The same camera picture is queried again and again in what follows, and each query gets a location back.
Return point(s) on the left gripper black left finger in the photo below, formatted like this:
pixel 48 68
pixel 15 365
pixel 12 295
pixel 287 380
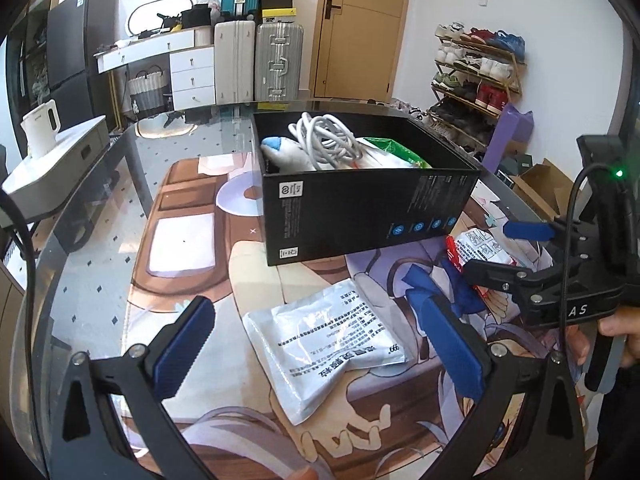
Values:
pixel 88 441

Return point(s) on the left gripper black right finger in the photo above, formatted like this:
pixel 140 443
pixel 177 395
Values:
pixel 547 440

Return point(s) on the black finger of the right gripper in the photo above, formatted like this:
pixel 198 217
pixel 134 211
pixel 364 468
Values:
pixel 518 230
pixel 520 282

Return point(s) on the red white snack packet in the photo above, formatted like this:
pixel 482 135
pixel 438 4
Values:
pixel 473 244

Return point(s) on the person's right hand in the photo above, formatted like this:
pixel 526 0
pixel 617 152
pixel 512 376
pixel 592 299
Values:
pixel 624 322

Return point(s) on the brown cardboard box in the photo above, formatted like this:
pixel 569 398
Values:
pixel 544 188

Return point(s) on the purple paper bag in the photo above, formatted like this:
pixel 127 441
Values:
pixel 512 126

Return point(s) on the shoe rack with shoes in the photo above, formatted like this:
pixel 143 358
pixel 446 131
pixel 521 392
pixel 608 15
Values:
pixel 477 74

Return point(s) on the black cardboard box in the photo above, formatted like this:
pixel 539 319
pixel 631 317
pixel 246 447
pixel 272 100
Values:
pixel 328 213

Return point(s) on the grey white printed pouch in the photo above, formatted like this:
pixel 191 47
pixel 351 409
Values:
pixel 307 346

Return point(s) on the anime printed table mat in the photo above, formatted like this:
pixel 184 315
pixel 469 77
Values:
pixel 202 238

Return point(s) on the white low side cabinet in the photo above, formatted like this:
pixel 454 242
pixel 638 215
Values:
pixel 40 187

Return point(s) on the wooden door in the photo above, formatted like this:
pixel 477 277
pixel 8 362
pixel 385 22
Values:
pixel 356 48

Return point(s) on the silver aluminium suitcase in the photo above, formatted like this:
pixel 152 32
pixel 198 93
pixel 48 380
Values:
pixel 278 61

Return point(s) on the white electric kettle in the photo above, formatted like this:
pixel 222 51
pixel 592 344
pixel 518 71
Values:
pixel 41 125

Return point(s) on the white suitcase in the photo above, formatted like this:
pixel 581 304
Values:
pixel 234 58

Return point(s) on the woven basket bag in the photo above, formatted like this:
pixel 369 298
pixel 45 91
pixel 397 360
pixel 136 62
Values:
pixel 148 91

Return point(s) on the white drawer desk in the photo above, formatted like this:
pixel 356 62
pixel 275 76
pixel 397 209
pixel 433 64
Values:
pixel 187 56

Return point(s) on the black refrigerator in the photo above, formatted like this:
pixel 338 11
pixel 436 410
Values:
pixel 76 30

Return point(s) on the oval mirror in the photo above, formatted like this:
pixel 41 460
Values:
pixel 153 14

